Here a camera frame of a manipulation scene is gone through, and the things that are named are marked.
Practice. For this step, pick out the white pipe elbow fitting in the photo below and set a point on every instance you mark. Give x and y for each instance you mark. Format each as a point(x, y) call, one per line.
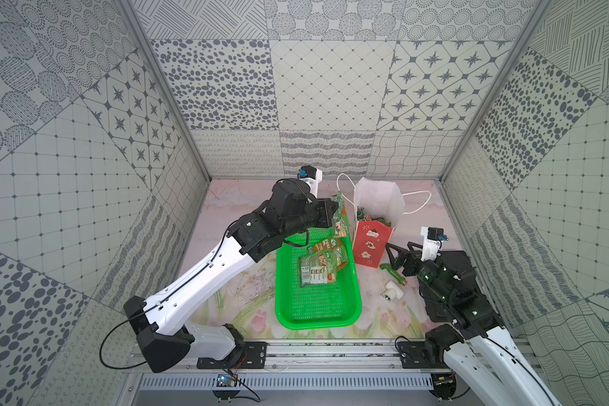
point(392, 292)

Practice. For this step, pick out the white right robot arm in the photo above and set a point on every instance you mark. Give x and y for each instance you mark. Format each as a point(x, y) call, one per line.
point(471, 338)

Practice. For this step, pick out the green red condiment packet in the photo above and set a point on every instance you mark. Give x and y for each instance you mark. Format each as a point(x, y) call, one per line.
point(340, 222)

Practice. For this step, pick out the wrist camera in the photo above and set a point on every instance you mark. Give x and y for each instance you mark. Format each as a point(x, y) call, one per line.
point(312, 177)
point(432, 242)

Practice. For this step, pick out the green yellow condiment packet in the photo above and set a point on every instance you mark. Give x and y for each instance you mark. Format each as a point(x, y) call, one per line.
point(334, 246)

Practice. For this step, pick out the small green circuit board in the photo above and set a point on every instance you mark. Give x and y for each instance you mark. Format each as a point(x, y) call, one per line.
point(225, 380)

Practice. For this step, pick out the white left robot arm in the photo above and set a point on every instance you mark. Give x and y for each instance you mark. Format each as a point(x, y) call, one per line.
point(161, 322)

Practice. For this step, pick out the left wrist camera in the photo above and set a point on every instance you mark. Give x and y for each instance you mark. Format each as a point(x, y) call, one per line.
point(312, 177)

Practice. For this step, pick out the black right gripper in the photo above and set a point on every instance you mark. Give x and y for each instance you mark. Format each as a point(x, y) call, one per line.
point(414, 257)

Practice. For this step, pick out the green plastic faucet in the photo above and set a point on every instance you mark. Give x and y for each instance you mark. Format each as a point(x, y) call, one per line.
point(399, 278)

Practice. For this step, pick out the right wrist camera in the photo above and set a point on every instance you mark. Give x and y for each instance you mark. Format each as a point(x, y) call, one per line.
point(432, 242)

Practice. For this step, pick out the white and red paper bag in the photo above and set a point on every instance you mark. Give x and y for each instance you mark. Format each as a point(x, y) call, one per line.
point(378, 206)

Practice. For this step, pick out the green plastic basket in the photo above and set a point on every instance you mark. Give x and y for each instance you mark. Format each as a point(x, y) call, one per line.
point(318, 306)

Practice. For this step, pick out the aluminium mounting rail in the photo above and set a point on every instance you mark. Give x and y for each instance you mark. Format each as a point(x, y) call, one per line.
point(342, 355)

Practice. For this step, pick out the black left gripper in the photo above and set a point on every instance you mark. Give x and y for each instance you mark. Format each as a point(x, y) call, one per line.
point(327, 212)

